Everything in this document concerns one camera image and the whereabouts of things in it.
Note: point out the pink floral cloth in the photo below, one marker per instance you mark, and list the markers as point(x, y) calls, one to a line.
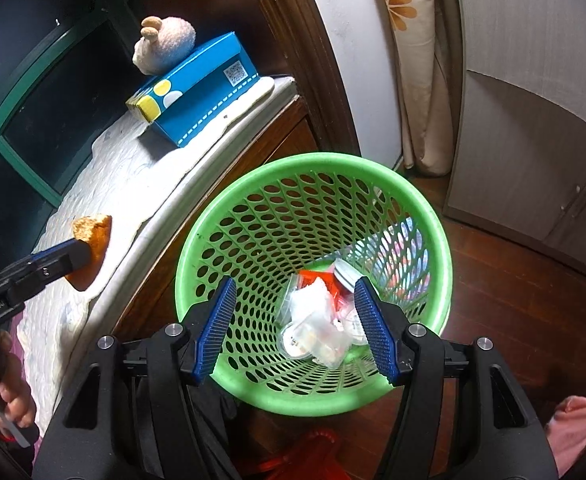
point(573, 425)

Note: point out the green window frame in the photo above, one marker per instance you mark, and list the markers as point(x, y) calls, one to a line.
point(48, 76)

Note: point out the grey wooden cabinet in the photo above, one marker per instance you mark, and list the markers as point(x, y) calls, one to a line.
point(533, 160)

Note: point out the blue spotted tissue box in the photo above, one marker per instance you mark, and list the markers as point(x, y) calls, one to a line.
point(198, 105)

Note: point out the green plastic mesh basket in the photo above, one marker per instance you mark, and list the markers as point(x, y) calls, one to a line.
point(318, 160)

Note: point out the red plastic stool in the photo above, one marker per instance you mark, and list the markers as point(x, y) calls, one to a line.
point(298, 455)

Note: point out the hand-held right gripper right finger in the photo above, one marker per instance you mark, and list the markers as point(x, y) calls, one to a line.
point(373, 330)

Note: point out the person's left hand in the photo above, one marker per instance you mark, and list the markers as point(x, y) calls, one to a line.
point(15, 405)

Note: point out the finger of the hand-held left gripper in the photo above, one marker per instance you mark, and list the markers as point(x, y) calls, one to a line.
point(53, 254)
point(63, 270)

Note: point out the white quilted mattress pad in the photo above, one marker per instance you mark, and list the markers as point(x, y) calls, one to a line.
point(123, 175)

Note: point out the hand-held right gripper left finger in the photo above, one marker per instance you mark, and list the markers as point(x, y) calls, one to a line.
point(218, 330)

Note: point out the beige plush toy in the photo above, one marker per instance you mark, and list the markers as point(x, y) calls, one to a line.
point(168, 42)

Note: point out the round container with red label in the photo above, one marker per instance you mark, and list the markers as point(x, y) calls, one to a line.
point(294, 342)

